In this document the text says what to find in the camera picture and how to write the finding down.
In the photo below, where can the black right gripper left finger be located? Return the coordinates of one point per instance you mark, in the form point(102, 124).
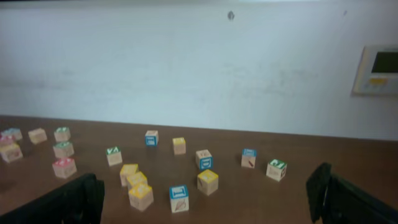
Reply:
point(78, 201)

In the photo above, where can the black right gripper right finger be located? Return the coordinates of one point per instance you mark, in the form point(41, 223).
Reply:
point(332, 199)

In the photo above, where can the red O letter block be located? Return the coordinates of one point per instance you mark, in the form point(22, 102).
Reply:
point(64, 167)

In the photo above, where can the yellow S letter block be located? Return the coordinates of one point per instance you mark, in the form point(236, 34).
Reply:
point(127, 170)

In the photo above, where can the green R block upper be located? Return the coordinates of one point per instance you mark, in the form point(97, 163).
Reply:
point(63, 149)

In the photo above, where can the green Z letter block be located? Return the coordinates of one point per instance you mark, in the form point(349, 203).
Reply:
point(114, 156)

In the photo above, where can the yellow block cluster lower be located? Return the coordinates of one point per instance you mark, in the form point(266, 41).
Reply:
point(141, 196)

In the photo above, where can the yellow block cluster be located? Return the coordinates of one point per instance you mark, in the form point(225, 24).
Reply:
point(141, 196)
point(137, 178)

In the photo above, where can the yellow block cluster middle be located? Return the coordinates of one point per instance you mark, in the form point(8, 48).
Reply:
point(137, 178)

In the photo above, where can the green J letter block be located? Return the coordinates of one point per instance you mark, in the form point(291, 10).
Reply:
point(276, 169)

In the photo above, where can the plain wooden block yellow edge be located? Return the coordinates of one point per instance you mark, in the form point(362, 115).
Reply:
point(37, 135)

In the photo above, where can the yellow G letter block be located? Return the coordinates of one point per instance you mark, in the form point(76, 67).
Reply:
point(11, 153)

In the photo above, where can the wooden block blue side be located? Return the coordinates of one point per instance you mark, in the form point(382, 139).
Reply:
point(152, 138)

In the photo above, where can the blue X letter block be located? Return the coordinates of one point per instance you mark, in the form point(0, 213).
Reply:
point(248, 158)

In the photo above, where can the blue E letter block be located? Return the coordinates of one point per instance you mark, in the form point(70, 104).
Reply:
point(179, 198)

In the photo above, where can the blue S letter block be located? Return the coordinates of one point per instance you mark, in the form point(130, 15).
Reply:
point(14, 133)

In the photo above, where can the red A block upper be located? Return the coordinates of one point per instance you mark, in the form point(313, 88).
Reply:
point(6, 140)

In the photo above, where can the yellow block top right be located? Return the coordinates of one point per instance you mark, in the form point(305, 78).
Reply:
point(179, 145)

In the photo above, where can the wooden block blue edge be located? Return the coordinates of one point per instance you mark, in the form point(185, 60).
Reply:
point(204, 159)

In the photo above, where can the beige wall control panel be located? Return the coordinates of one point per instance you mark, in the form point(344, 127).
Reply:
point(377, 71)

